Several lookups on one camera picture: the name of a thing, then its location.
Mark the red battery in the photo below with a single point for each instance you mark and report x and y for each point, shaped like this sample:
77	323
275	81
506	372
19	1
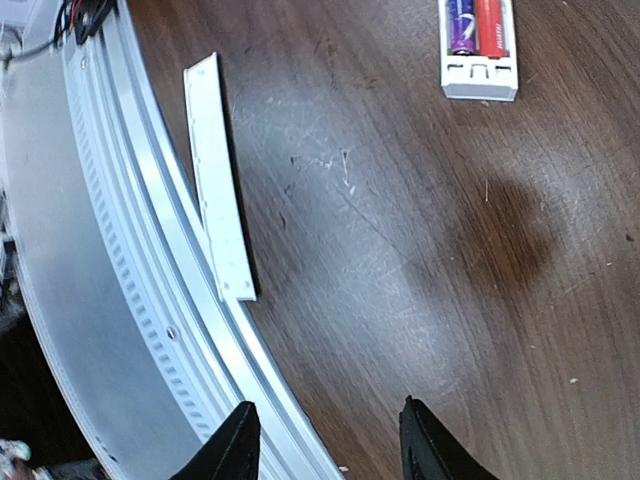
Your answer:
490	29

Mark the white battery cover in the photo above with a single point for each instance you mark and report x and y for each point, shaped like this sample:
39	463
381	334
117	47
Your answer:
216	192

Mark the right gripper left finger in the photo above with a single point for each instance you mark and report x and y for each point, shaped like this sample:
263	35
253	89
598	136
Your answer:
232	452

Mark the white remote control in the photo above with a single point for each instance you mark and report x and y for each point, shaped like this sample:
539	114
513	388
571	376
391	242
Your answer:
476	77

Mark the blue battery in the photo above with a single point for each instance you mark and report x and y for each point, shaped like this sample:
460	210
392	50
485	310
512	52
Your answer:
462	27

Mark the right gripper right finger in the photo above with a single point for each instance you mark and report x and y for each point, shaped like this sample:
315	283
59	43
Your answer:
429	451

